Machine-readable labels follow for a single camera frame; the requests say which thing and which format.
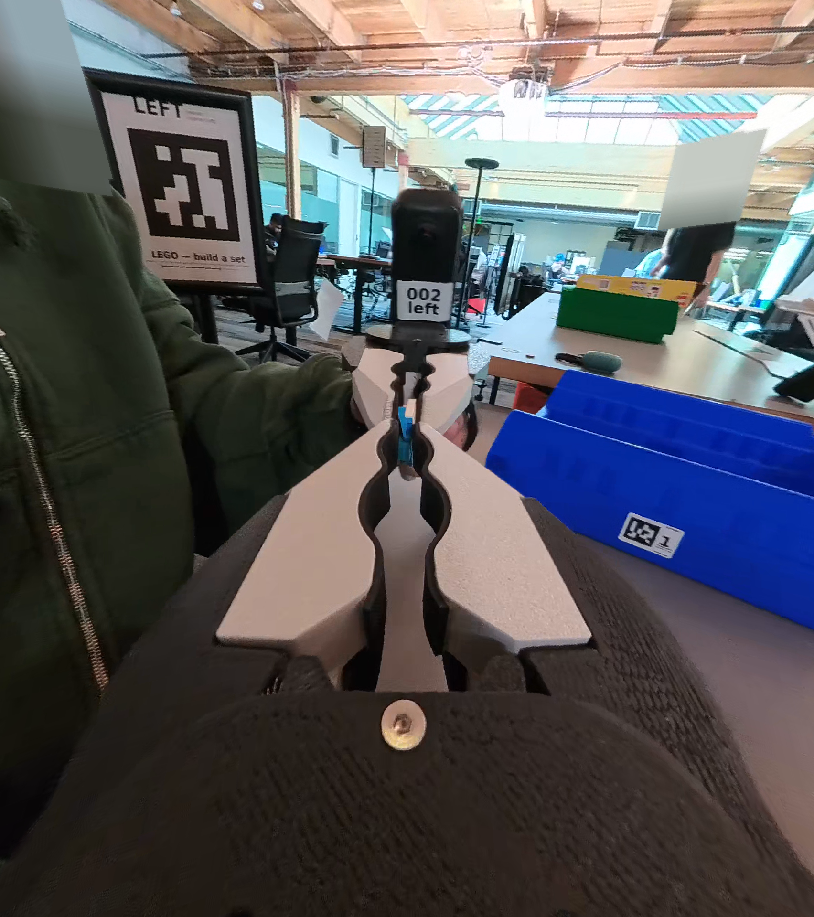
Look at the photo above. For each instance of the black framed tag sign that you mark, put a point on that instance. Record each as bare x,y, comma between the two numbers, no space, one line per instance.
185,179

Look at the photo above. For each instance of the person's left hand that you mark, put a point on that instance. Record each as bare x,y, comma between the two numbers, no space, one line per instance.
463,432

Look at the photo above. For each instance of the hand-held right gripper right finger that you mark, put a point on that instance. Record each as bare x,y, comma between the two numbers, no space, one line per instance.
500,573

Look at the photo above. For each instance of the person's left forearm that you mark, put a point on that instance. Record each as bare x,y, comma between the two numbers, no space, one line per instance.
256,430

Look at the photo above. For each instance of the white paper sheet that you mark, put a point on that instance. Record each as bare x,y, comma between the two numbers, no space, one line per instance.
325,309

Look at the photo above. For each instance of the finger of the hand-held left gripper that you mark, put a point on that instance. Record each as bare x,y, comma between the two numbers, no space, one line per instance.
372,383
446,390

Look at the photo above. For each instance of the teal oval object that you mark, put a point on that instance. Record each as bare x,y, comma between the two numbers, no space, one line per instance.
602,362

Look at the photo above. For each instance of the black office chair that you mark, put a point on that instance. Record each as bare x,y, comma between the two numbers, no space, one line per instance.
292,286

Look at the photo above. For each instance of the blue lego piece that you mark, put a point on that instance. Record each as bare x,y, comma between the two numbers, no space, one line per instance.
405,438

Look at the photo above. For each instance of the person's green zip jacket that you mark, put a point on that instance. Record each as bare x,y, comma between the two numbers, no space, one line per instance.
56,430

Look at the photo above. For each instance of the blue plastic bin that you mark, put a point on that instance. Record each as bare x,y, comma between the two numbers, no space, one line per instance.
701,516

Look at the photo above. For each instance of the long wooden table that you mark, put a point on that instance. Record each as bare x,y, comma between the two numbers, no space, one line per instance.
708,358

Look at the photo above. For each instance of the green plastic bin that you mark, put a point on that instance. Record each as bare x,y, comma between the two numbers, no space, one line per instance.
615,319

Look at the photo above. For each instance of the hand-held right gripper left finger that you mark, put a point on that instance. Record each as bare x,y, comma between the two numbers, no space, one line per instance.
307,566

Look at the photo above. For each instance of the black floor lamp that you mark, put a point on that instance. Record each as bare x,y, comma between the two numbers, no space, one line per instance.
480,215

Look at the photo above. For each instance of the yellow cardboard box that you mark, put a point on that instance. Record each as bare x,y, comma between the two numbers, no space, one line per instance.
636,288

